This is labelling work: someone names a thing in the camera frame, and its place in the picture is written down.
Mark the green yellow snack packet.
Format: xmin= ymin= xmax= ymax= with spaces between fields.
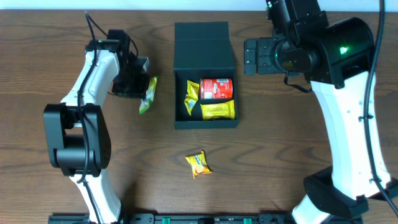
xmin=139 ymin=77 xmax=158 ymax=114

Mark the black box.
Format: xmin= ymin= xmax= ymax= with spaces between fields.
xmin=174 ymin=22 xmax=239 ymax=129

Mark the red soda can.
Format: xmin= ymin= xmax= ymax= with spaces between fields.
xmin=200 ymin=78 xmax=233 ymax=100

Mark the small yellow packet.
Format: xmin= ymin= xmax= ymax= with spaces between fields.
xmin=184 ymin=80 xmax=200 ymax=116

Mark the orange yellow snack packet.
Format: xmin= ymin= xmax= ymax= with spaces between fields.
xmin=201 ymin=100 xmax=235 ymax=120

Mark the yellow biscuit packet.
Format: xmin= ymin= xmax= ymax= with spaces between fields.
xmin=185 ymin=151 xmax=213 ymax=179

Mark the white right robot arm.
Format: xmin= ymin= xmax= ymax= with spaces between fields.
xmin=244 ymin=12 xmax=397 ymax=223

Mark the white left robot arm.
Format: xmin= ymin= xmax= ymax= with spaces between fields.
xmin=44 ymin=37 xmax=157 ymax=223

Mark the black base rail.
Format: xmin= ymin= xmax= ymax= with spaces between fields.
xmin=48 ymin=212 xmax=363 ymax=224

